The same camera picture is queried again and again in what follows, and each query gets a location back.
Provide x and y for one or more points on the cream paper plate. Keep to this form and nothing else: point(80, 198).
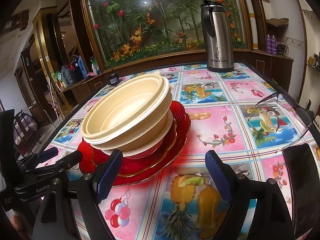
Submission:
point(159, 111)

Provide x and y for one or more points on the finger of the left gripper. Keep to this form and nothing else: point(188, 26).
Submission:
point(63, 164)
point(31, 161)

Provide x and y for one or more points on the wooden counter cabinet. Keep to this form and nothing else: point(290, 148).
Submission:
point(275, 67)

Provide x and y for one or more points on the white plate bottom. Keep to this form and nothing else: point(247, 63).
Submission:
point(150, 149)

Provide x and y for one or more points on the colourful printed tablecloth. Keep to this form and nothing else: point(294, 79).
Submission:
point(216, 104)

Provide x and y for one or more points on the red plastic plate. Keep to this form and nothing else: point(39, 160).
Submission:
point(134, 171)

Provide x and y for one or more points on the blue bottle on counter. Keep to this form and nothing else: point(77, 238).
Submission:
point(82, 67)

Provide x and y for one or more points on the purple bottles on shelf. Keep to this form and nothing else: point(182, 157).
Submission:
point(271, 44)

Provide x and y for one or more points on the steel thermos jug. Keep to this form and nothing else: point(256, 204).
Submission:
point(217, 37)

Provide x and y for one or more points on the flower aquarium display window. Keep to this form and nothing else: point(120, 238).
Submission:
point(130, 30)

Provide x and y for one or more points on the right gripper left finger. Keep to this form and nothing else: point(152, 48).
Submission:
point(91, 189)

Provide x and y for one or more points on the small black jar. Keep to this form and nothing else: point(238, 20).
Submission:
point(113, 78)

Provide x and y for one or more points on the cream bowl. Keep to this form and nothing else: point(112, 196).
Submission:
point(124, 107)

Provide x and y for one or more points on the eyeglasses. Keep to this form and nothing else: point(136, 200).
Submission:
point(278, 121)

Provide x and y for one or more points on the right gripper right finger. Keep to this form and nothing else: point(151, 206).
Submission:
point(237, 189)

